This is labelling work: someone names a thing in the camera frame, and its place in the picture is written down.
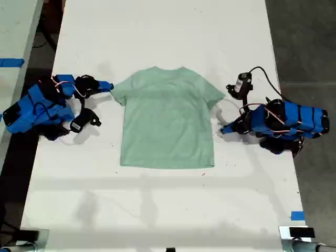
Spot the black camera cable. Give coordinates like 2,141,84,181
248,66,288,102

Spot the pale green t-shirt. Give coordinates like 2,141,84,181
110,66,226,169

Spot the long blue tape strip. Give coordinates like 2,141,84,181
0,58,25,69

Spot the red white arm wire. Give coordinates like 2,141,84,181
51,76,87,99
264,104,305,138

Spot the black floor cable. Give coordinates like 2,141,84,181
31,25,58,53

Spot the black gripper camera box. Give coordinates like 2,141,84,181
70,109,102,133
226,72,254,100

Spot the metal table clamp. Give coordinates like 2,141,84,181
0,228,50,252
278,225,336,252

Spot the small black box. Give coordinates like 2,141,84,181
18,229,40,243
289,227,316,238

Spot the pale side table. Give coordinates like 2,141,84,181
0,0,45,165

